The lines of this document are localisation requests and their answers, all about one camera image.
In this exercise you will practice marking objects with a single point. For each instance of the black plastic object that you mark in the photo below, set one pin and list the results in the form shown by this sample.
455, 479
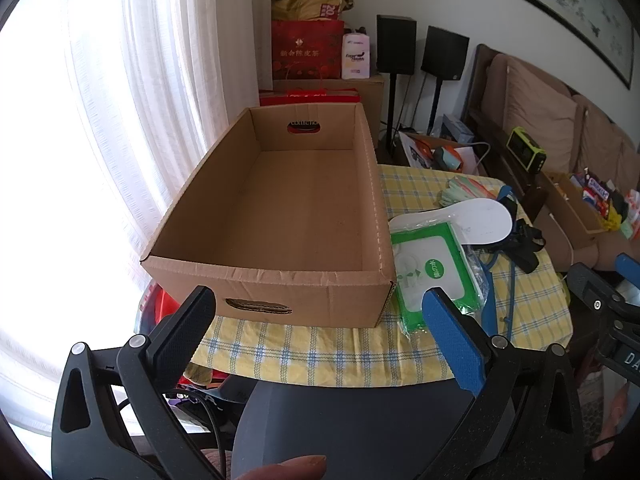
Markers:
525, 250

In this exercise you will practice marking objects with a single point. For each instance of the shallow cardboard snack box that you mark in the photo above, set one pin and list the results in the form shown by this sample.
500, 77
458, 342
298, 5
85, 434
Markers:
570, 205

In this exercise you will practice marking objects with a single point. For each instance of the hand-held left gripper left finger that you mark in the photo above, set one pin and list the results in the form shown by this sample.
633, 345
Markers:
187, 325

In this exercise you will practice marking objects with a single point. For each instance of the yellow checked tablecloth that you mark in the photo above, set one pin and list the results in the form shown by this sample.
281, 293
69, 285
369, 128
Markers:
350, 355

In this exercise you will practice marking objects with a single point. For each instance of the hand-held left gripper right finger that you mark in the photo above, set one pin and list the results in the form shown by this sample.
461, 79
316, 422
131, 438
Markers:
450, 340

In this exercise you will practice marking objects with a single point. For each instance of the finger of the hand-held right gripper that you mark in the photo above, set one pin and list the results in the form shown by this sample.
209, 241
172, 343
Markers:
627, 267
595, 292

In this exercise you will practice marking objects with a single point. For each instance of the printed paper hand fan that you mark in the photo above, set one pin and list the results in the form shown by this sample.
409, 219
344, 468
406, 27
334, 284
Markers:
467, 187

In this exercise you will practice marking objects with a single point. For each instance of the green wet wipes pack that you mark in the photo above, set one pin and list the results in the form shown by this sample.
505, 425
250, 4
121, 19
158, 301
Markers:
440, 260

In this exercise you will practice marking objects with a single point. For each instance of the pile of snack packets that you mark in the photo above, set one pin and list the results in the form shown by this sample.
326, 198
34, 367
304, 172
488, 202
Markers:
600, 195

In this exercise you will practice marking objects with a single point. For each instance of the red gift box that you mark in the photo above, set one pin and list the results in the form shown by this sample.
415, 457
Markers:
310, 96

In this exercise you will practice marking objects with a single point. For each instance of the black speaker stand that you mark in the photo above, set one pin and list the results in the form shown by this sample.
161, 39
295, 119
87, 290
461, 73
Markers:
435, 105
392, 105

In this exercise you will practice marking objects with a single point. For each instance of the person's right hand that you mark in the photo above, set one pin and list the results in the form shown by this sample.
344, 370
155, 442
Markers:
616, 410

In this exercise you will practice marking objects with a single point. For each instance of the red gift bag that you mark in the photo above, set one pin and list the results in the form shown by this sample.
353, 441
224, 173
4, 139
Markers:
305, 50

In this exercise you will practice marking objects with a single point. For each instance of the orange teal gadget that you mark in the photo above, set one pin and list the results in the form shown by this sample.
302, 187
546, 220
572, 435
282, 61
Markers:
446, 158

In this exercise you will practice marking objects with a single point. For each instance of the large tan cushion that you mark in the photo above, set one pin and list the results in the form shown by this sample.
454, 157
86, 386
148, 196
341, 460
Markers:
540, 110

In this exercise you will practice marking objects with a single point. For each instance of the grey white box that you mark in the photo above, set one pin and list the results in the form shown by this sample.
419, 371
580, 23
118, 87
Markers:
456, 129

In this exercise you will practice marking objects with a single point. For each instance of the brown cardboard box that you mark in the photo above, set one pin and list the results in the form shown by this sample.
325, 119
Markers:
300, 200

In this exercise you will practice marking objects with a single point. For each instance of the green black radio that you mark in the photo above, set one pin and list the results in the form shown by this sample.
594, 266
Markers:
525, 150

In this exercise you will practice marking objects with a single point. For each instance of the white shoe insole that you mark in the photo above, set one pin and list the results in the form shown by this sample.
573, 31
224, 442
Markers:
480, 217

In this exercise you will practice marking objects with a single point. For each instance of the gold paper bag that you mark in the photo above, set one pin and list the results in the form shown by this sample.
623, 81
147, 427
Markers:
300, 7

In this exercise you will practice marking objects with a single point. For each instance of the black speaker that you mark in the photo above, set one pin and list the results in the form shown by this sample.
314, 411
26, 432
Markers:
445, 55
396, 45

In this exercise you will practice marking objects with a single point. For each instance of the small tan cushion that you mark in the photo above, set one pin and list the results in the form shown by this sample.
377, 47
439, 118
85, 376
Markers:
602, 140

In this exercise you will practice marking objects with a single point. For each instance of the white paper bag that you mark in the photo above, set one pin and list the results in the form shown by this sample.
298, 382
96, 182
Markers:
415, 152

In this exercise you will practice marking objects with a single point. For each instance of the person's left hand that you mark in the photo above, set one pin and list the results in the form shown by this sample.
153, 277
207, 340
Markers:
290, 466

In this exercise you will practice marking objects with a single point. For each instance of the blue plastic hanger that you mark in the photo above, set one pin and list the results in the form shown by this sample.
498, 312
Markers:
490, 290

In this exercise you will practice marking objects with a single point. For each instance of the red plastic object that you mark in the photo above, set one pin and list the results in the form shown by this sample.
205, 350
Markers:
160, 310

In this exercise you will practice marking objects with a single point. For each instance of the pink white tissue pack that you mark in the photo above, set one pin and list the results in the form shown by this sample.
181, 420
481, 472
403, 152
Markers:
356, 57

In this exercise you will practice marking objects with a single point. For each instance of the brown sofa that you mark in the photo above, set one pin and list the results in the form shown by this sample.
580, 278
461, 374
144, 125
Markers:
500, 110

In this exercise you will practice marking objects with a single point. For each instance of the dark grey round seat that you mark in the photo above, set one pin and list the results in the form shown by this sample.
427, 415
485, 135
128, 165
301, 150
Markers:
350, 425

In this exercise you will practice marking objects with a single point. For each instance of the white sheer curtain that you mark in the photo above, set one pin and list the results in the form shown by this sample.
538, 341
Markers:
125, 60

